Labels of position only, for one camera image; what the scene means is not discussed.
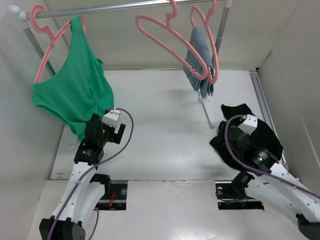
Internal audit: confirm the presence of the black t shirt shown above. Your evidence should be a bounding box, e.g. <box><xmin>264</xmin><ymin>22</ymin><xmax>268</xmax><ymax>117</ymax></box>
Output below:
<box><xmin>209</xmin><ymin>103</ymin><xmax>283</xmax><ymax>171</ymax></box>

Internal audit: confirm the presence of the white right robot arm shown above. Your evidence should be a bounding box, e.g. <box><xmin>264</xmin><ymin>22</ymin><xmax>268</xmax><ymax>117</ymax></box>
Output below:
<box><xmin>210</xmin><ymin>116</ymin><xmax>320</xmax><ymax>240</ymax></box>

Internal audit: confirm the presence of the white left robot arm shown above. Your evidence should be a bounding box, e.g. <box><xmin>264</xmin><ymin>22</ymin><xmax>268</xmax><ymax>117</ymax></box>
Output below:
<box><xmin>39</xmin><ymin>108</ymin><xmax>126</xmax><ymax>240</ymax></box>

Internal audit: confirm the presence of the pink hanger with denim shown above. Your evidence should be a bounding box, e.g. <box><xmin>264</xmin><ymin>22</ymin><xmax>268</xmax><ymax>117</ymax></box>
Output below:
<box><xmin>190</xmin><ymin>0</ymin><xmax>220</xmax><ymax>84</ymax></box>

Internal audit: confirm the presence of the pink hanger with tank top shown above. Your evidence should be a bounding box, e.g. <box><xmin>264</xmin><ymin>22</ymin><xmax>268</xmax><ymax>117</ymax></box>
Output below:
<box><xmin>29</xmin><ymin>5</ymin><xmax>72</xmax><ymax>83</ymax></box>

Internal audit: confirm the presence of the green tank top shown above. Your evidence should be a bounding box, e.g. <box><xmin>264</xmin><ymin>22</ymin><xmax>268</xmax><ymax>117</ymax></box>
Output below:
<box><xmin>31</xmin><ymin>15</ymin><xmax>115</xmax><ymax>141</ymax></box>

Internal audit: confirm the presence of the blue denim garment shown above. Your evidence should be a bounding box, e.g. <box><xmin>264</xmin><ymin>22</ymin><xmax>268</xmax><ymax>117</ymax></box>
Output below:
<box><xmin>182</xmin><ymin>27</ymin><xmax>214</xmax><ymax>97</ymax></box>

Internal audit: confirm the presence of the metal clothes rack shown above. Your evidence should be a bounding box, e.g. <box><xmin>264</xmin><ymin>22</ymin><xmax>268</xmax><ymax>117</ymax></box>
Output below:
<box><xmin>8</xmin><ymin>0</ymin><xmax>235</xmax><ymax>130</ymax></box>

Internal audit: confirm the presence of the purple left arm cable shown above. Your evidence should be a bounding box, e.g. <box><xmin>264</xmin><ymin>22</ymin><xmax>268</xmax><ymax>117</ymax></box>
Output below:
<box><xmin>46</xmin><ymin>107</ymin><xmax>135</xmax><ymax>240</ymax></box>

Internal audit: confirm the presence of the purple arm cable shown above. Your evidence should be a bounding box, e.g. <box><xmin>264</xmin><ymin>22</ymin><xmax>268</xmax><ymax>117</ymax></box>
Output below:
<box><xmin>224</xmin><ymin>114</ymin><xmax>320</xmax><ymax>201</ymax></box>
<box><xmin>46</xmin><ymin>107</ymin><xmax>135</xmax><ymax>240</ymax></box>

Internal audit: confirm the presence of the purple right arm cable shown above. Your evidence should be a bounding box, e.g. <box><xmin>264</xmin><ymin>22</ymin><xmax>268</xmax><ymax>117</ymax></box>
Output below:
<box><xmin>224</xmin><ymin>114</ymin><xmax>320</xmax><ymax>201</ymax></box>

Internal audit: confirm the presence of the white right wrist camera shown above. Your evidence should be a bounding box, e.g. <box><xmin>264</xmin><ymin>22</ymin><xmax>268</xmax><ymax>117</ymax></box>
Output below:
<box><xmin>238</xmin><ymin>114</ymin><xmax>258</xmax><ymax>135</ymax></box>

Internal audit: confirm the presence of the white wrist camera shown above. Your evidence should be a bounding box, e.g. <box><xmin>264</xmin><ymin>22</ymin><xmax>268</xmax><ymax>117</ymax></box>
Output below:
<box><xmin>238</xmin><ymin>114</ymin><xmax>258</xmax><ymax>135</ymax></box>
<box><xmin>101</xmin><ymin>108</ymin><xmax>121</xmax><ymax>128</ymax></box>

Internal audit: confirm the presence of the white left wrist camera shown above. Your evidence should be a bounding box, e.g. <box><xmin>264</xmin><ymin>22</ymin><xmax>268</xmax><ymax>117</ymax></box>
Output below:
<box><xmin>101</xmin><ymin>108</ymin><xmax>121</xmax><ymax>128</ymax></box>

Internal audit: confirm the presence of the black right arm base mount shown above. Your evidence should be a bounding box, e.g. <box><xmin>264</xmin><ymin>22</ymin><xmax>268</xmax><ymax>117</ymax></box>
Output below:
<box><xmin>215</xmin><ymin>180</ymin><xmax>265</xmax><ymax>211</ymax></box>

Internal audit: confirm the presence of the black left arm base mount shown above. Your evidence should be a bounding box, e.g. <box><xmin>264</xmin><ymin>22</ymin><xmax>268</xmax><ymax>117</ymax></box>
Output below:
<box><xmin>96</xmin><ymin>180</ymin><xmax>128</xmax><ymax>211</ymax></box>

